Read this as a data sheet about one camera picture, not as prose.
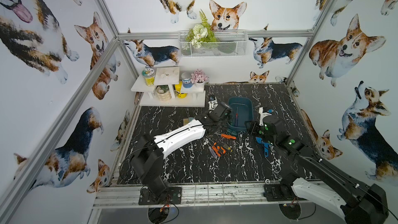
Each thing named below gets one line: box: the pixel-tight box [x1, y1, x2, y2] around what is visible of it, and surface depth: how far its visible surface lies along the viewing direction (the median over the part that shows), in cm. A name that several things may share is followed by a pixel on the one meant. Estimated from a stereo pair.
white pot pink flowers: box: [190, 68, 210, 89], surface depth 94 cm
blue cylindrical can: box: [180, 71, 195, 89], surface depth 97 cm
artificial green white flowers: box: [181, 8, 218, 50], surface depth 82 cm
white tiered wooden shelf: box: [130, 66, 206, 108], surface depth 109 cm
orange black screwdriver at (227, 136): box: [214, 132, 237, 140], surface depth 94 cm
